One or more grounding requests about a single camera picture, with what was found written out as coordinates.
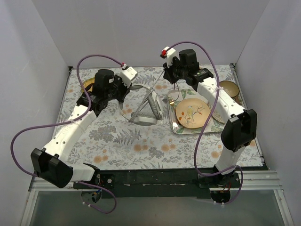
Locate grey headphone cable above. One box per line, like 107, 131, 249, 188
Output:
128, 68, 182, 123

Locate white grey gaming headphones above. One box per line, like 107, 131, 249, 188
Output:
118, 90, 164, 127

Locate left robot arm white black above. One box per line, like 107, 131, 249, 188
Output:
31, 67, 137, 188

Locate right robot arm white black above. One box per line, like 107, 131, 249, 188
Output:
160, 47, 257, 187

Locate gold fork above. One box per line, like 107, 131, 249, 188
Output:
167, 97, 176, 109

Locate yellow woven bamboo tray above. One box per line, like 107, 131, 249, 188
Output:
82, 78, 95, 93

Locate leaf pattern serving tray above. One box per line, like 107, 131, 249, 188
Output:
167, 89, 212, 135

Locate beige bird plate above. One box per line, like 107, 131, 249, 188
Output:
175, 98, 210, 129

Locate floral table mat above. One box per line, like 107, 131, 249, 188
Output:
56, 65, 263, 170

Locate speckled oval plate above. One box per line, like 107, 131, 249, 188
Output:
212, 111, 225, 124

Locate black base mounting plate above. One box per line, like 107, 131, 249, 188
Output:
72, 167, 233, 198

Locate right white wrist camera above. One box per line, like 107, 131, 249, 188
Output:
160, 46, 177, 68

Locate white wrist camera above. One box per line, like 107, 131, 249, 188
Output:
119, 65, 138, 88
160, 46, 177, 68

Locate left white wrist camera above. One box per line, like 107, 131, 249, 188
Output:
119, 65, 138, 88

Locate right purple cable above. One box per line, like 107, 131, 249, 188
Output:
169, 41, 244, 204

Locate purple cable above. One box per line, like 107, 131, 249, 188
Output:
10, 54, 127, 214
169, 41, 244, 204

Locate brown bowl with handle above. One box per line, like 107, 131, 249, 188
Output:
220, 81, 241, 105

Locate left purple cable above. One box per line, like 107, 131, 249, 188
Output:
10, 54, 127, 214

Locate aluminium frame rail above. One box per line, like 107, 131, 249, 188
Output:
29, 170, 283, 192

